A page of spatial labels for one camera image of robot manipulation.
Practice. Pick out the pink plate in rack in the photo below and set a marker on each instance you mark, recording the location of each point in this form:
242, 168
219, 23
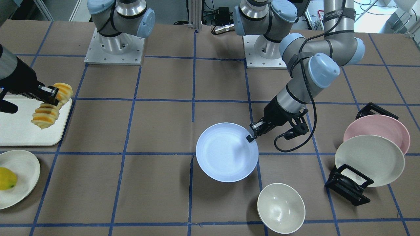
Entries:
380, 125

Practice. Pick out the white ceramic bowl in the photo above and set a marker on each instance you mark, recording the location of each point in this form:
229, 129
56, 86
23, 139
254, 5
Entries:
281, 208

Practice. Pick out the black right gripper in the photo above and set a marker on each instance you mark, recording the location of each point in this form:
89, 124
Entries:
20, 79

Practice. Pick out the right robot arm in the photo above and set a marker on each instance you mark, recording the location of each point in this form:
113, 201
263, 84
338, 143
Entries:
121, 29

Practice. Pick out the aluminium frame post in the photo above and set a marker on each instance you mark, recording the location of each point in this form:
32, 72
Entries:
194, 14

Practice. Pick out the black plate rack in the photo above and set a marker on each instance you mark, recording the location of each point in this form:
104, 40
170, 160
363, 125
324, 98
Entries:
345, 186

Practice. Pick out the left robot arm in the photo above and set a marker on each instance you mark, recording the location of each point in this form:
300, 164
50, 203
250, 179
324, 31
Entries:
313, 63

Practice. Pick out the yellow lemon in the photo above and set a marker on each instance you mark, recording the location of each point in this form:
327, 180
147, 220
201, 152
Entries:
8, 179

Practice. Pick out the white plate in rack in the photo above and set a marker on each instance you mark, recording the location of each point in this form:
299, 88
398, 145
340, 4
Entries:
374, 156

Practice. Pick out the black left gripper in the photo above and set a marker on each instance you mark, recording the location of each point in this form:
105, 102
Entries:
276, 115

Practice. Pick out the white rectangular tray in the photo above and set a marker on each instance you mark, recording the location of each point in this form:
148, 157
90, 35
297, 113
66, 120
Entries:
18, 130

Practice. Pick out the light blue plate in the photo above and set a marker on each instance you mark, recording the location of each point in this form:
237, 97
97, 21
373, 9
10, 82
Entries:
224, 153

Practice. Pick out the striped bread roll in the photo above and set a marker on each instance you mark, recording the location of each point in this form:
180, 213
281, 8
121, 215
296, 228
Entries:
47, 114

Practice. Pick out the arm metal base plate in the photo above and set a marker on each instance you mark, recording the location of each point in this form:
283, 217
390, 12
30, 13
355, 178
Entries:
124, 49
261, 53

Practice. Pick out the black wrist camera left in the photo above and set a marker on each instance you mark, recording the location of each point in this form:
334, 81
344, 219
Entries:
298, 125

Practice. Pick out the cream round plate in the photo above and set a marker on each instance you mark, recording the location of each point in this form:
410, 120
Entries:
26, 167

